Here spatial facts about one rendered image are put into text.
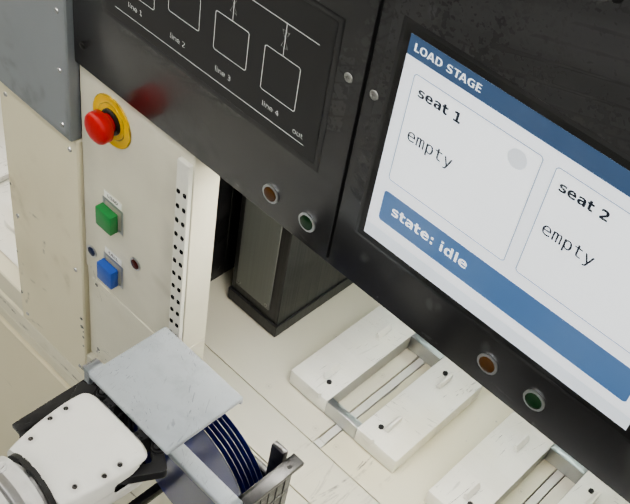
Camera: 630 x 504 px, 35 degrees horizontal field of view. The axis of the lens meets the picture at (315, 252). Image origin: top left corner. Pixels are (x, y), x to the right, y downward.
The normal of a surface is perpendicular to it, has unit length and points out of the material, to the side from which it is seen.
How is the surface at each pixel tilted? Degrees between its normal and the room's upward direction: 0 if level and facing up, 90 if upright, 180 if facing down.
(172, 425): 1
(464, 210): 90
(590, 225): 90
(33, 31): 90
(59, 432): 5
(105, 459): 6
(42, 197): 90
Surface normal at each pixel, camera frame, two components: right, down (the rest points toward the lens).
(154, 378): 0.15, -0.70
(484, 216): -0.69, 0.45
